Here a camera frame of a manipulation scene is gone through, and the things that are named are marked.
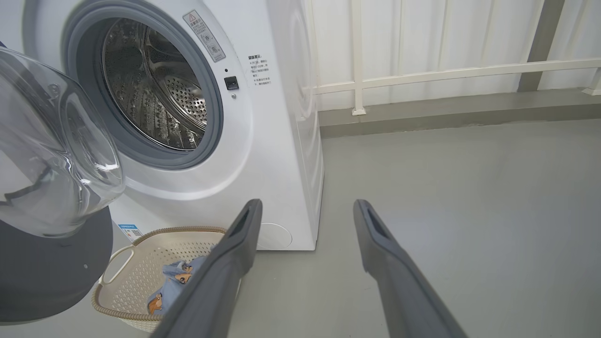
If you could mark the blue energy label sticker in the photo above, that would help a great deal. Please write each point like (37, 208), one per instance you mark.
(130, 232)

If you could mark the white front-load washing machine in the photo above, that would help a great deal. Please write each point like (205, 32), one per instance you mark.
(272, 141)

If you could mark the cream perforated laundry basket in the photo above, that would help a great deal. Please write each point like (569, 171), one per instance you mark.
(141, 263)

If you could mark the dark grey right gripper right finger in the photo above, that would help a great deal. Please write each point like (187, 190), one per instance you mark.
(404, 291)

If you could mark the round glass washing machine door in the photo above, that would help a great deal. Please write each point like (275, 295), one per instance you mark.
(51, 272)

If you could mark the white metal railing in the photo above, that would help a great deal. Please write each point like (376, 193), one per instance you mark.
(422, 77)

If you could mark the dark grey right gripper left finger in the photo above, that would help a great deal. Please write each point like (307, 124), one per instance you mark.
(206, 291)

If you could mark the blue cartoon print garment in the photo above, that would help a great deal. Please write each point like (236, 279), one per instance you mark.
(176, 271)
(162, 296)

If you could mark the grey warning sticker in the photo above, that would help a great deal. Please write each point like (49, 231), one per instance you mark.
(204, 35)

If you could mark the black door latch socket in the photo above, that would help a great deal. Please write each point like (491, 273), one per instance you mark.
(231, 83)

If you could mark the stainless steel washing machine drum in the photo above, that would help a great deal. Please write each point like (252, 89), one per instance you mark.
(150, 84)

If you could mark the round white filter cover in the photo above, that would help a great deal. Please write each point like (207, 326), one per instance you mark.
(277, 237)

